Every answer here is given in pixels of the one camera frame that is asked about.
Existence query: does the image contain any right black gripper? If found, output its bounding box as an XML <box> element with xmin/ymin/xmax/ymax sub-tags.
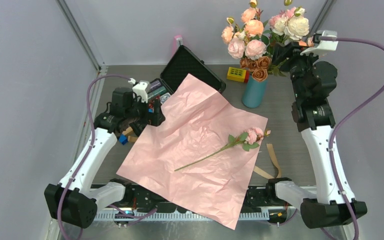
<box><xmin>271</xmin><ymin>40</ymin><xmax>326</xmax><ymax>101</ymax></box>

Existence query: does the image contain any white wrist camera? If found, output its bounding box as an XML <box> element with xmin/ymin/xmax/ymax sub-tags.
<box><xmin>128</xmin><ymin>78</ymin><xmax>150</xmax><ymax>103</ymax></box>
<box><xmin>300</xmin><ymin>30</ymin><xmax>339</xmax><ymax>56</ymax></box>

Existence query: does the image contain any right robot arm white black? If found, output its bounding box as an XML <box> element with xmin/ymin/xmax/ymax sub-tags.
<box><xmin>265</xmin><ymin>42</ymin><xmax>368</xmax><ymax>229</ymax></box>

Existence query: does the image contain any black open poker case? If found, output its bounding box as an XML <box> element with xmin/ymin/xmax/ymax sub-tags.
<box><xmin>148</xmin><ymin>45</ymin><xmax>226</xmax><ymax>101</ymax></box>

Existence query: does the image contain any pink rose stem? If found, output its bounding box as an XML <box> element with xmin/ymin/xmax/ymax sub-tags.
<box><xmin>174</xmin><ymin>127</ymin><xmax>271</xmax><ymax>172</ymax></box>

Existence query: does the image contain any blue cube block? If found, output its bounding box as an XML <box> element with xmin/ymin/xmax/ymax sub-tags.
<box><xmin>118</xmin><ymin>134</ymin><xmax>129</xmax><ymax>146</ymax></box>

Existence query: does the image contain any pink rose bouquet in vase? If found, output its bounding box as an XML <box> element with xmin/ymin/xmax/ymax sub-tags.
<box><xmin>221</xmin><ymin>0</ymin><xmax>315</xmax><ymax>83</ymax></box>

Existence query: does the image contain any white rose stem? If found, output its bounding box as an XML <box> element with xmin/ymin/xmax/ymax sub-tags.
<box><xmin>268</xmin><ymin>7</ymin><xmax>310</xmax><ymax>58</ymax></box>

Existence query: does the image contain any pink wrapping paper sheet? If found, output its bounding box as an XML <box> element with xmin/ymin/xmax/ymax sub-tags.
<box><xmin>116</xmin><ymin>74</ymin><xmax>268</xmax><ymax>230</ymax></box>

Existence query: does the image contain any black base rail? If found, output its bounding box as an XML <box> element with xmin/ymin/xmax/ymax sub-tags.
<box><xmin>114</xmin><ymin>183</ymin><xmax>293</xmax><ymax>214</ymax></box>

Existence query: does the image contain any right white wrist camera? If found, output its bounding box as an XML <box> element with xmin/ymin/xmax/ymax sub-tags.
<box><xmin>300</xmin><ymin>30</ymin><xmax>339</xmax><ymax>56</ymax></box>

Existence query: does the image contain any teal vase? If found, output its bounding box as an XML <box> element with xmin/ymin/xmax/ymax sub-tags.
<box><xmin>242</xmin><ymin>76</ymin><xmax>268</xmax><ymax>108</ymax></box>

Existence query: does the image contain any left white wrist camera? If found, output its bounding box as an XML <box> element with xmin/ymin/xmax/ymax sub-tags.
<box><xmin>128</xmin><ymin>78</ymin><xmax>150</xmax><ymax>103</ymax></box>

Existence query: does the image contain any tan ribbon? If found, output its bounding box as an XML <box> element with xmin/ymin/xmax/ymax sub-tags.
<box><xmin>253</xmin><ymin>143</ymin><xmax>282</xmax><ymax>180</ymax></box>

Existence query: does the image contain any yellow perforated block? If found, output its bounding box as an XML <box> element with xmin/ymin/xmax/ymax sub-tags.
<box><xmin>226</xmin><ymin>67</ymin><xmax>250</xmax><ymax>83</ymax></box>

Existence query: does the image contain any pink white bottle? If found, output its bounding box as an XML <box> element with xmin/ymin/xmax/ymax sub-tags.
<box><xmin>173</xmin><ymin>35</ymin><xmax>183</xmax><ymax>51</ymax></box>

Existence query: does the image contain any wooden arch block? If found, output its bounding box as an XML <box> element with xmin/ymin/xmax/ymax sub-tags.
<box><xmin>122</xmin><ymin>127</ymin><xmax>138</xmax><ymax>143</ymax></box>

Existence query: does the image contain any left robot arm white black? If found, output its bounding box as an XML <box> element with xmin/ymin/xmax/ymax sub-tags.
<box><xmin>44</xmin><ymin>87</ymin><xmax>165</xmax><ymax>229</ymax></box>

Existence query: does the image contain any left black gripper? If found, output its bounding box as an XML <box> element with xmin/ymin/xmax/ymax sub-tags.
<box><xmin>125</xmin><ymin>95</ymin><xmax>164</xmax><ymax>127</ymax></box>

